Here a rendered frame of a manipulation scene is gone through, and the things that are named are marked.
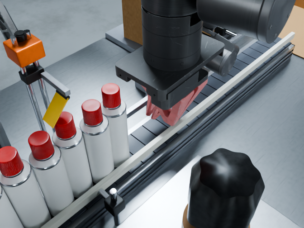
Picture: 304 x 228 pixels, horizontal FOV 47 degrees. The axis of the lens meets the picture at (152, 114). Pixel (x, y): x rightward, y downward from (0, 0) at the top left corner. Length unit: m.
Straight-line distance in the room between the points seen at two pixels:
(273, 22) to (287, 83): 0.84
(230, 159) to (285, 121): 0.59
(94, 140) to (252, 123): 0.47
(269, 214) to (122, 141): 0.32
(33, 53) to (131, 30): 0.63
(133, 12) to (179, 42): 0.80
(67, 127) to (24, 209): 0.16
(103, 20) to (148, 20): 2.71
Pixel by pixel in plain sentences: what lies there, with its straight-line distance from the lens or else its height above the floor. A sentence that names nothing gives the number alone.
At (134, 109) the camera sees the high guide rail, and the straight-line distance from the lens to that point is 0.76.
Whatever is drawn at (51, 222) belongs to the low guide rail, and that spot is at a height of 0.91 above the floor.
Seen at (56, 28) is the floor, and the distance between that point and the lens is 2.99.
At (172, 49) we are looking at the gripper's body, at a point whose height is 1.31.
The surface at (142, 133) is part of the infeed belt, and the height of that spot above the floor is 0.88.
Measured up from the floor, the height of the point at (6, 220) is 0.99.
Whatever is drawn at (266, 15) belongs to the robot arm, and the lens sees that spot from 0.26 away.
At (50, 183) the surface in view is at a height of 1.00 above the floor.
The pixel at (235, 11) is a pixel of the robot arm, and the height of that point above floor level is 1.37.
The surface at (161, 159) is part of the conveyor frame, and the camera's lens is 0.80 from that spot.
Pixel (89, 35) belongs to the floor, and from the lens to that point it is 2.85.
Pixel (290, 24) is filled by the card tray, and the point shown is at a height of 0.83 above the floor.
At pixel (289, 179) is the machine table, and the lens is 0.86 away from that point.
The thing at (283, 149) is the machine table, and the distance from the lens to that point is 0.91.
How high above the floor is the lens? 1.49
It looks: 45 degrees down
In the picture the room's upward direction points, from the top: straight up
